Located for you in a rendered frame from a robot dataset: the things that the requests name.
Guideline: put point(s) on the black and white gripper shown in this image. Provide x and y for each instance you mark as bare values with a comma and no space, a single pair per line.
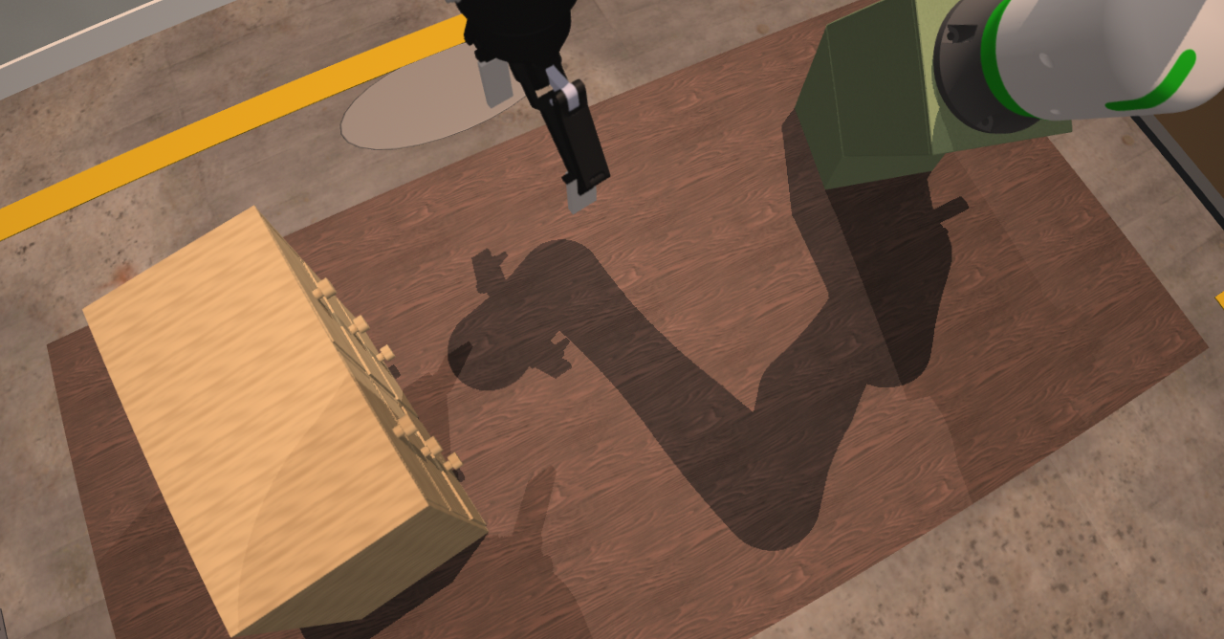
564,109

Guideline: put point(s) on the light wooden chest of drawers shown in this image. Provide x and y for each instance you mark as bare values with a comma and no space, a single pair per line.
293,503

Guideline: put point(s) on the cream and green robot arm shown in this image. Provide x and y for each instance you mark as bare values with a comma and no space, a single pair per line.
1054,60

